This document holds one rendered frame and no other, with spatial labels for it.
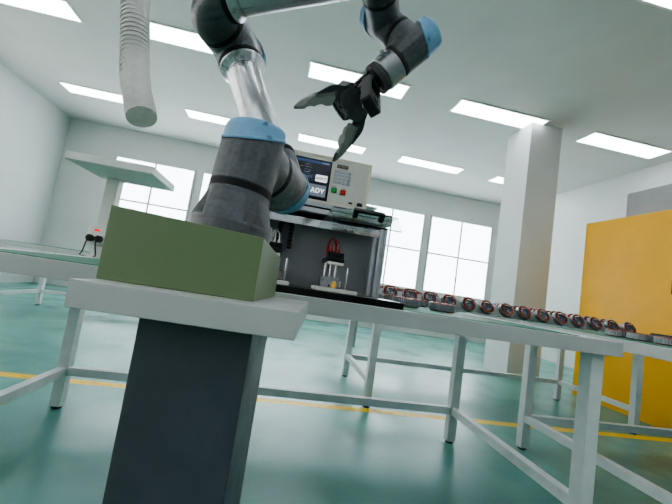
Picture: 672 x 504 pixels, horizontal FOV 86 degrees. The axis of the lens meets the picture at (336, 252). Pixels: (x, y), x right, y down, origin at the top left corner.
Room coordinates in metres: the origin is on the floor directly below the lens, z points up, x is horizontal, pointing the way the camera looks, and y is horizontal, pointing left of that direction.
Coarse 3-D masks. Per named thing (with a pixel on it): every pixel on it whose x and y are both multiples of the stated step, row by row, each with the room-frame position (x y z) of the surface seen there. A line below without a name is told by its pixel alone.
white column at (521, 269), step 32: (544, 128) 4.50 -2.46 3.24; (512, 160) 4.81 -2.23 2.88; (544, 160) 4.51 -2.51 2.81; (512, 192) 4.73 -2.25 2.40; (544, 192) 4.51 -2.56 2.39; (512, 224) 4.66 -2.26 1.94; (544, 224) 4.52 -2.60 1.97; (512, 256) 4.59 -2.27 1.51; (544, 256) 4.53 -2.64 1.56; (512, 288) 4.53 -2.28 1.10; (544, 288) 4.53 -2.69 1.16; (512, 352) 4.48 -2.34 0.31
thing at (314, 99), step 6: (306, 96) 0.73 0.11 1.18; (312, 96) 0.72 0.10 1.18; (318, 96) 0.72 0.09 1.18; (324, 96) 0.72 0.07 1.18; (330, 96) 0.73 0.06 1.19; (300, 102) 0.72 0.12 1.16; (306, 102) 0.72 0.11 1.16; (312, 102) 0.72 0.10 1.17; (318, 102) 0.73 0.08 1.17; (324, 102) 0.73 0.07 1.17; (330, 102) 0.73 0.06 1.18; (294, 108) 0.73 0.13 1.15; (300, 108) 0.73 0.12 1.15
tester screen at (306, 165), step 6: (300, 162) 1.43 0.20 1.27; (306, 162) 1.44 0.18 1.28; (312, 162) 1.44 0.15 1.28; (318, 162) 1.45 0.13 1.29; (324, 162) 1.45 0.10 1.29; (300, 168) 1.44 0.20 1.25; (306, 168) 1.44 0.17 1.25; (312, 168) 1.44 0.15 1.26; (318, 168) 1.45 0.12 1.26; (324, 168) 1.45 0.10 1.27; (318, 174) 1.45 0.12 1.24; (324, 174) 1.45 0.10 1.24; (324, 198) 1.45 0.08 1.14
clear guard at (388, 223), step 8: (336, 208) 1.22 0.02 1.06; (344, 208) 1.23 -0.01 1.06; (328, 216) 1.41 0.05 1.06; (336, 216) 1.19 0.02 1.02; (344, 216) 1.20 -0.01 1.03; (360, 216) 1.22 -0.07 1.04; (368, 216) 1.23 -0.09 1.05; (376, 216) 1.24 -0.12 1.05; (352, 224) 1.51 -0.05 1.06; (360, 224) 1.19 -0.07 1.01; (368, 224) 1.20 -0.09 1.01; (376, 224) 1.21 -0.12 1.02; (384, 224) 1.22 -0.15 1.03; (392, 224) 1.23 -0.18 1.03; (400, 232) 1.21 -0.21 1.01
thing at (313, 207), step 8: (304, 208) 1.41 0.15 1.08; (312, 208) 1.42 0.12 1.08; (320, 208) 1.42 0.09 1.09; (328, 208) 1.43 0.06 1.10; (352, 208) 1.44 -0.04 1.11; (304, 216) 1.77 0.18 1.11; (312, 216) 1.74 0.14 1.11; (320, 216) 1.71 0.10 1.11; (392, 216) 1.47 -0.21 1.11; (344, 224) 1.83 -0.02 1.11
